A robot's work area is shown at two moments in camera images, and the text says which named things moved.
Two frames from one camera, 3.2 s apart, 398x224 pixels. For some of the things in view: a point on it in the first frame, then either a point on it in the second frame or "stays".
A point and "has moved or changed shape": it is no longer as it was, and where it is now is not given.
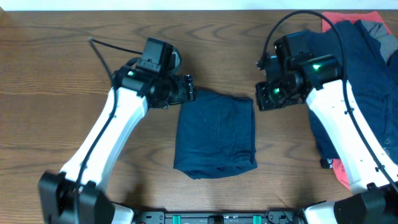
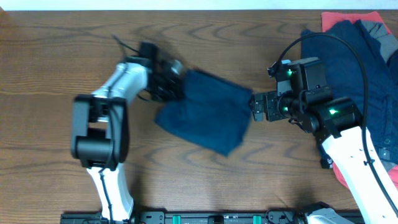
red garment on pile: [328, 23] stays
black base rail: [270, 217] stays
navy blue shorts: [216, 135] has moved or changed shape
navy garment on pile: [372, 77] stays
